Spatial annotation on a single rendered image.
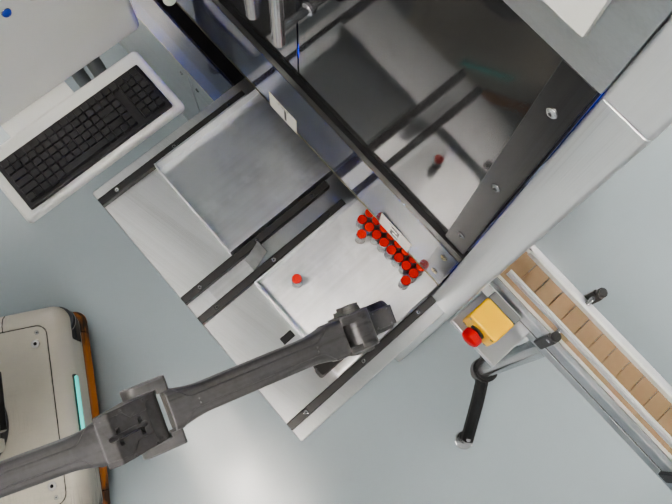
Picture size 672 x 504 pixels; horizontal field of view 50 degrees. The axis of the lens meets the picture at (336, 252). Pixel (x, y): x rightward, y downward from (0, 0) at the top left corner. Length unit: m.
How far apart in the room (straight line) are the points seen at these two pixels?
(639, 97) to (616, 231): 2.05
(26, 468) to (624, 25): 0.93
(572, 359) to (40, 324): 1.48
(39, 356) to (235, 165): 0.92
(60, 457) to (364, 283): 0.73
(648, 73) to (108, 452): 0.82
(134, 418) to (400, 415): 1.41
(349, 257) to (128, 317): 1.12
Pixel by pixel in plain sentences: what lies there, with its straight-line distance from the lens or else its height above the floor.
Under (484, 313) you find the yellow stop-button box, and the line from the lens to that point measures 1.40.
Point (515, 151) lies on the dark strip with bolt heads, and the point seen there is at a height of 1.61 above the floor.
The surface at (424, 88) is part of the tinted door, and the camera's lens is 0.95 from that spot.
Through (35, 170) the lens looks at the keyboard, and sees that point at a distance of 1.77.
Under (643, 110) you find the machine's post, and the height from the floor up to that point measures 1.83.
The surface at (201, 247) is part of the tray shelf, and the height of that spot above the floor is 0.88.
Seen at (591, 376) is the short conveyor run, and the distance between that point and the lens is 1.56.
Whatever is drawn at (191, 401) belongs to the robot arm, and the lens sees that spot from 1.14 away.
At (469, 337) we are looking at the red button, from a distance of 1.41.
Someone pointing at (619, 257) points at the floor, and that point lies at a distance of 2.68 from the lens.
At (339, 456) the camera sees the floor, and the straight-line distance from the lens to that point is 2.37.
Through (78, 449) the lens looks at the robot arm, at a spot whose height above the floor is 1.33.
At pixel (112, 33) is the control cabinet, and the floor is 0.86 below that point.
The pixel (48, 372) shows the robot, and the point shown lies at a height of 0.28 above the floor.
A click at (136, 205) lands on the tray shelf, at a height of 0.88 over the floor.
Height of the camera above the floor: 2.37
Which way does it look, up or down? 75 degrees down
